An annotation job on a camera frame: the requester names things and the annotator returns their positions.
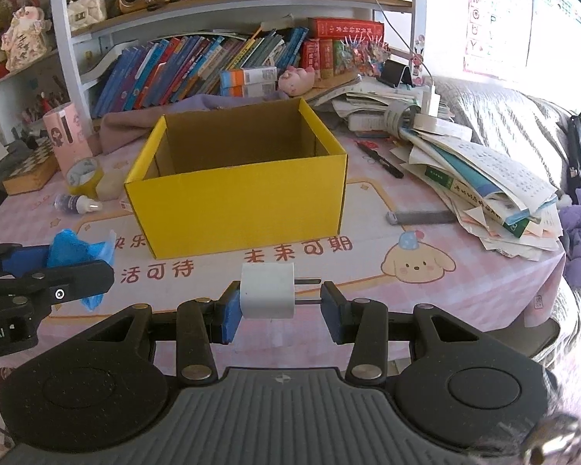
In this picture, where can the yellow tape roll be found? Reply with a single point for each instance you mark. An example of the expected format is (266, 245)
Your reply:
(77, 187)

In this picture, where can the small clear dropper bottle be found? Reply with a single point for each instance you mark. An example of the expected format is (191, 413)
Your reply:
(72, 202)

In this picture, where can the alphabet wall poster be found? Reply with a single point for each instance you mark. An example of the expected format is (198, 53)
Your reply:
(496, 14)

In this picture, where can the white bookshelf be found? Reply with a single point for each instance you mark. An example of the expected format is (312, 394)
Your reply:
(60, 34)

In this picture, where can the white quilted handbag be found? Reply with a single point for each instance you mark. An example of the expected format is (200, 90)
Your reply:
(86, 12)

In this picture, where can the pink cartoon cylinder appliance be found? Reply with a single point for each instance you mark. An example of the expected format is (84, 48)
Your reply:
(65, 131)

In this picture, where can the black phone stand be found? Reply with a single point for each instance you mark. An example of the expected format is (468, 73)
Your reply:
(396, 73)

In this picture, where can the pink dressed doll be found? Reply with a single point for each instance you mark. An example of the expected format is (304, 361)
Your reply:
(24, 38)

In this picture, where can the furry grey sleeve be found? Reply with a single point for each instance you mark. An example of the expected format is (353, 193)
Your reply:
(554, 438)

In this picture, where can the white plug charger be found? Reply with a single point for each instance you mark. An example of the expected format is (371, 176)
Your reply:
(266, 293)

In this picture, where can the thick red lying dictionary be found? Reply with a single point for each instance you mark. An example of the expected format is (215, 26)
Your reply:
(343, 27)

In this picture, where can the blue plastic cover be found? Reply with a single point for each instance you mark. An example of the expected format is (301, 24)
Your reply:
(70, 249)

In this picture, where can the pink printed table mat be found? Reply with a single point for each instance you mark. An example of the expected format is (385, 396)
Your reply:
(416, 300)

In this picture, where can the red standing books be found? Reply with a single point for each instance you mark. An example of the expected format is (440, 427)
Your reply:
(314, 58)

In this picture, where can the yellow cardboard box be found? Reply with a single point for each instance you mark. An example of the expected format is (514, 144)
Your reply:
(237, 208)

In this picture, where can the wooden chessboard box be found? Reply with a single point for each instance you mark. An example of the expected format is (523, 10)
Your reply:
(29, 175)

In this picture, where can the grey blanket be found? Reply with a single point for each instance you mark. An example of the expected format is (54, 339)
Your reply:
(513, 121)

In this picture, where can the grey utility knife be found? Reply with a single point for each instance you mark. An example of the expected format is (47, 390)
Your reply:
(423, 217)

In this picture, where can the pile of papers and books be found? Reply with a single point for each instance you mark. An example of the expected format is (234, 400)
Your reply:
(465, 169)

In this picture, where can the dark grey cloth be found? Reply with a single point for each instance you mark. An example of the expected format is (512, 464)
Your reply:
(0, 174)

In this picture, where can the colourful paper ornament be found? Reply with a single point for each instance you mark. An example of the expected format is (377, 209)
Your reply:
(363, 55)

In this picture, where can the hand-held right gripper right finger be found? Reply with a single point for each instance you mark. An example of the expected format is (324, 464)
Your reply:
(330, 317)

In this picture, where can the black marker pen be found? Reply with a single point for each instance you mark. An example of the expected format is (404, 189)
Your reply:
(385, 160)

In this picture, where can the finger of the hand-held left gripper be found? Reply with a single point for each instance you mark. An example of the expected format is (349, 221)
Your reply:
(77, 281)
(24, 259)

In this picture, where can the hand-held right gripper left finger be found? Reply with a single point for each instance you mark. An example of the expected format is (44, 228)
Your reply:
(227, 317)

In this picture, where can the white wall charger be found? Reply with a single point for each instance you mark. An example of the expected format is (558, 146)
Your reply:
(431, 100)

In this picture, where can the row of slanted books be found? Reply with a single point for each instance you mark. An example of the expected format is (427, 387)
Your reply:
(174, 68)

